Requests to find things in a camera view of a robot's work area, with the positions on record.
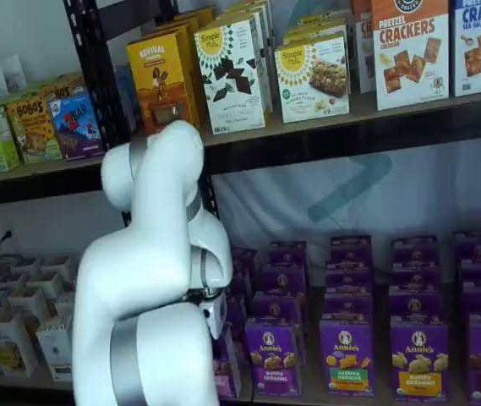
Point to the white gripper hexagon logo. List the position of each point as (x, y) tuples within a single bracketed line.
[(215, 315)]

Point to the purple Annie's box pink patch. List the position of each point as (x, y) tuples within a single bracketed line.
[(225, 368), (236, 313), (242, 283), (246, 260)]

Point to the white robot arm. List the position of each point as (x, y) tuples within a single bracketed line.
[(138, 254)]

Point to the purple Annie's box violet patch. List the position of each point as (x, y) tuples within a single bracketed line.
[(271, 359), (288, 254), (276, 306), (284, 279)]

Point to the purple Annie's box green patch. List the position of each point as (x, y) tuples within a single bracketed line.
[(350, 249), (345, 359), (348, 304), (350, 277)]

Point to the purple Annie's box yellow patch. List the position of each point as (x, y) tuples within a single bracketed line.
[(415, 302), (418, 363), (415, 249), (415, 275)]

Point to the blue Z Bar box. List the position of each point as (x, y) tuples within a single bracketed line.
[(75, 127)]

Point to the Simple Mills sweet thins box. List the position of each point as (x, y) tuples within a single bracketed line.
[(229, 76), (266, 42)]

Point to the orange Revival box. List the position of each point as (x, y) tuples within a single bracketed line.
[(157, 80), (189, 34)]

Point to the Simple Mills cookie box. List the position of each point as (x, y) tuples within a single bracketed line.
[(312, 80)]

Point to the yellow Bobo's box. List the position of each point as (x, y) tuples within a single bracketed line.
[(33, 131)]

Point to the orange Bobo's box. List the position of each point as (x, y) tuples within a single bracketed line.
[(62, 86)]

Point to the red pretzel crackers box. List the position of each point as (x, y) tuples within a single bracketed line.
[(363, 51)]

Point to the Simple Mills yellow bar box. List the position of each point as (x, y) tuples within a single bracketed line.
[(316, 27)]

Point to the pretzel crackers cheddar box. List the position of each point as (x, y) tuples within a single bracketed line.
[(411, 63)]

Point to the white carton dot logo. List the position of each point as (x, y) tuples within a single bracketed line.
[(56, 344)]

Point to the white carton yellow picture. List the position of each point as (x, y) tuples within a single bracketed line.
[(9, 347)]

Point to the white backdrop sheet teal mark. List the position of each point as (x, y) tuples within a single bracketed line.
[(413, 194)]

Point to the black wall plug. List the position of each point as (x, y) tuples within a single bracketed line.
[(7, 237)]

